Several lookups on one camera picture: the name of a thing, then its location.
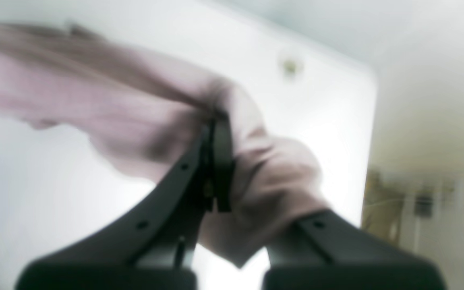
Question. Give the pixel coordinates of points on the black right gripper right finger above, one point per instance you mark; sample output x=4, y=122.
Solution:
x=325, y=252

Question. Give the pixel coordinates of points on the mauve T-shirt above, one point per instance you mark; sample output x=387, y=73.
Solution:
x=142, y=109

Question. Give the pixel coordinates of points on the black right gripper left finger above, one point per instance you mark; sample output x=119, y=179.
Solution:
x=151, y=246

